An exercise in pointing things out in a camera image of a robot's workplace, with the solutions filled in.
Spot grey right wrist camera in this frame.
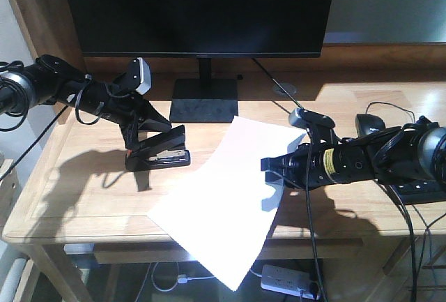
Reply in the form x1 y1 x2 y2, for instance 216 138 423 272
289 107 335 129

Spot black stapler orange tab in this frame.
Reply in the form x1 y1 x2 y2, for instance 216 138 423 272
125 125 191 172

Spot black computer mouse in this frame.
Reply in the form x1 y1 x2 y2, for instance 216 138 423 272
354 114 386 144

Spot black keyboard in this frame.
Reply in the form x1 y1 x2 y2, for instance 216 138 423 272
387 181 445 205

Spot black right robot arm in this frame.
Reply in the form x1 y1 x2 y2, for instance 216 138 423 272
261 108 445 239

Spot wooden desk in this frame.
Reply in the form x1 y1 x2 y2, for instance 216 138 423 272
0 0 446 302

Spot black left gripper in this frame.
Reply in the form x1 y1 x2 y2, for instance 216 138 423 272
93 82 171 151

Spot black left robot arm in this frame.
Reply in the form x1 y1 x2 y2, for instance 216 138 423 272
1 54 171 149

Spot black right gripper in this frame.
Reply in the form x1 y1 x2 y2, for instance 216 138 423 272
261 139 376 189

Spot black monitor cable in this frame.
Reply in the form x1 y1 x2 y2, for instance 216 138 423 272
252 57 304 111

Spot white power strip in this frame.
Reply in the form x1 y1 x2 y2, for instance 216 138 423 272
260 264 321 301

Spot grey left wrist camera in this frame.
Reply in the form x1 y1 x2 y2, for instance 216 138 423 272
123 57 152 96

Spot white paper sheets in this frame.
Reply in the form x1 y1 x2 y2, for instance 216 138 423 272
148 116 305 291

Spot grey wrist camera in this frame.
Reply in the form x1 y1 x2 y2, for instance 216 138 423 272
123 57 152 96
289 107 335 129

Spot black monitor with stand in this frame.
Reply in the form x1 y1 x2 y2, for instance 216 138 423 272
68 0 332 123

